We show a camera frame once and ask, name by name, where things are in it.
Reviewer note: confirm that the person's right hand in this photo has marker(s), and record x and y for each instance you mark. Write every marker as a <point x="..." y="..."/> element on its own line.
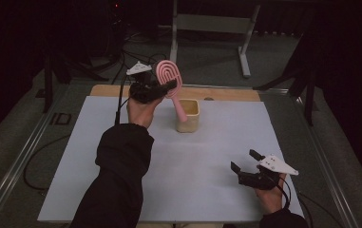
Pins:
<point x="272" y="199"/>

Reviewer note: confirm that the pink hairbrush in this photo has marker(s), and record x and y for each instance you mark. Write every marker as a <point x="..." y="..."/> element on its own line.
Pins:
<point x="169" y="71"/>

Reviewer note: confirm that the cream square cup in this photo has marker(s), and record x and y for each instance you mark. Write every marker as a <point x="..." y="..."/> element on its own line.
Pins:
<point x="188" y="126"/>

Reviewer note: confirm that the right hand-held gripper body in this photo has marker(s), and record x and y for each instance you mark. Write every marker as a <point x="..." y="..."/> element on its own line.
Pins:
<point x="259" y="180"/>

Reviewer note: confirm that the person's left hand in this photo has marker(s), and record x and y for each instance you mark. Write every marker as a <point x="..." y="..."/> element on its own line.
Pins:
<point x="140" y="114"/>

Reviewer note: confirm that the white table mat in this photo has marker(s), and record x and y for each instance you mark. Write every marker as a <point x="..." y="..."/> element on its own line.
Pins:
<point x="216" y="152"/>

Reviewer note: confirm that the aluminium floor rail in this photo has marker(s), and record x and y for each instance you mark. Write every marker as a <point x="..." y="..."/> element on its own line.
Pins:
<point x="17" y="161"/>
<point x="327" y="177"/>

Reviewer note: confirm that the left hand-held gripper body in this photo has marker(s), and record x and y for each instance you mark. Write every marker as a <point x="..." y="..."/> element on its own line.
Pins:
<point x="143" y="93"/>

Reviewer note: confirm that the black floor bracket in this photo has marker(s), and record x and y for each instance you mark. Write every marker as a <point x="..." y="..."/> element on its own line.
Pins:
<point x="60" y="118"/>

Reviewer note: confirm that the grey metal stand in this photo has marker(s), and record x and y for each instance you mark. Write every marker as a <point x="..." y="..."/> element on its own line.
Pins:
<point x="213" y="23"/>

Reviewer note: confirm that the black tripod stand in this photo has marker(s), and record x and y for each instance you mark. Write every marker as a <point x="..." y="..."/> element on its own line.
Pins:
<point x="47" y="85"/>
<point x="310" y="101"/>

